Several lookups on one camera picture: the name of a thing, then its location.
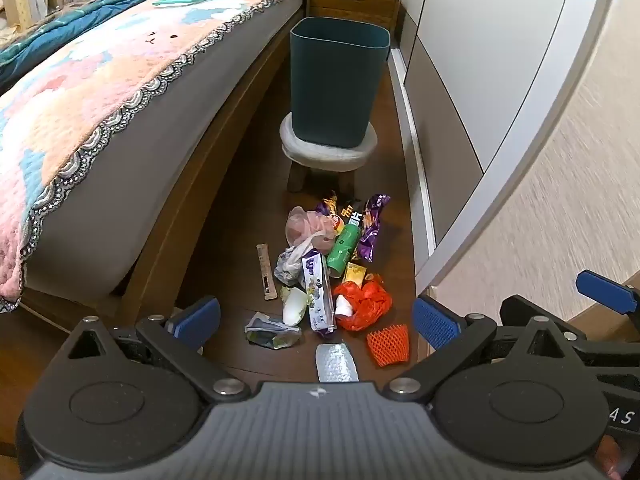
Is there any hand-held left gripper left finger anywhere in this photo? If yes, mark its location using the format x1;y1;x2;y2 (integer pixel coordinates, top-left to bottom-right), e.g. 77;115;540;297
64;296;252;403

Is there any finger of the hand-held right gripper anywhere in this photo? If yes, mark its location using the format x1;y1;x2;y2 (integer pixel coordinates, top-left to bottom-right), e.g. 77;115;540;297
576;270;640;316
500;295;588;346

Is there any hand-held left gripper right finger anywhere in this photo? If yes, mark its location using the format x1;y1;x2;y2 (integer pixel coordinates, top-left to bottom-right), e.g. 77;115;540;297
383;294;588;403

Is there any orange plastic bag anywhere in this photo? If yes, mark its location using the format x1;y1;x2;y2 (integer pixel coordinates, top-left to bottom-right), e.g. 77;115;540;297
332;274;393;332

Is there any clear teal packet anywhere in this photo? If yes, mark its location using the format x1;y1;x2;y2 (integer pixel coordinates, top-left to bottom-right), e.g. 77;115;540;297
244;311;302;350

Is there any pink mesh net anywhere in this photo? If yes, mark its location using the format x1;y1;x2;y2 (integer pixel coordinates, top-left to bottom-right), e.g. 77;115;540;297
285;206;346;256

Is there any dark teal waste bin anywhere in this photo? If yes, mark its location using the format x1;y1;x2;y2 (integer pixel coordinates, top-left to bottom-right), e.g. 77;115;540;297
290;16;391;148

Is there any person's right hand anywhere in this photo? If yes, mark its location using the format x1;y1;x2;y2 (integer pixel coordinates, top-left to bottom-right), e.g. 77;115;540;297
595;432;628;480

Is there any orange foam fruit net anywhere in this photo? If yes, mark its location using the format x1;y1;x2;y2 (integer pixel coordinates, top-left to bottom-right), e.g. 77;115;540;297
366;324;410;368

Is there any brown stick sachet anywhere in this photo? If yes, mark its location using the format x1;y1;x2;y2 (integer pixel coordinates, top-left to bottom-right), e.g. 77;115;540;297
256;243;278;301

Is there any grey plastic bag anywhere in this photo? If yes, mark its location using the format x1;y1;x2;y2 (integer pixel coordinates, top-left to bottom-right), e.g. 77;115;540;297
273;245;307;283

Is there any silver bubble wrap piece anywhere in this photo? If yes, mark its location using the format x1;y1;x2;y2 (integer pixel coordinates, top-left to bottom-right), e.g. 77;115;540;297
315;342;360;383

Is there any large purple snack packet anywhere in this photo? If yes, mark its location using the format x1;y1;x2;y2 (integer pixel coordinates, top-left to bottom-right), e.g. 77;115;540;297
357;194;392;263

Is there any green bottle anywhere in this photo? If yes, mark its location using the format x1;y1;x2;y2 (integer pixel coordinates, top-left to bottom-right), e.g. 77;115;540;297
326;222;362;278

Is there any purple and white carton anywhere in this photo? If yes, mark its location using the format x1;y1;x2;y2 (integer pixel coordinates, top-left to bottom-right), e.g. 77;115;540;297
301;249;335;333

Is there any white plastic bag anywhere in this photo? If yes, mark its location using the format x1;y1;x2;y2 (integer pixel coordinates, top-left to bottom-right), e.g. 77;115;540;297
286;232;323;266

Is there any black snack wrapper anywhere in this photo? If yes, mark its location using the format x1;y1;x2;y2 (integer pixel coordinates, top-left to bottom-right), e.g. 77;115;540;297
340;200;363;228

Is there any small purple snack packet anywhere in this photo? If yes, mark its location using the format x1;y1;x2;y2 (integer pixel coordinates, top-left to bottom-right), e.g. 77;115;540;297
315;191;341;218

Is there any small round grey stool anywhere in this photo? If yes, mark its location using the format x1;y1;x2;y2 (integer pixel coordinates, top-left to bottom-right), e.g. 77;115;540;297
279;110;379;196

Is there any bed with colourful blanket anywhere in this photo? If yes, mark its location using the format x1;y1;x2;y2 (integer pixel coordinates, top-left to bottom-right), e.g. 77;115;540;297
0;0;321;313

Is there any teal patterned quilt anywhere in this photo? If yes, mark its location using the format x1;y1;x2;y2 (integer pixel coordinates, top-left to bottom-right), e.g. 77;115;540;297
0;0;166;96

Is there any wooden bed frame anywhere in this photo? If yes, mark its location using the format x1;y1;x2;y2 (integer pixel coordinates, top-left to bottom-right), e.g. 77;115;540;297
20;10;306;333

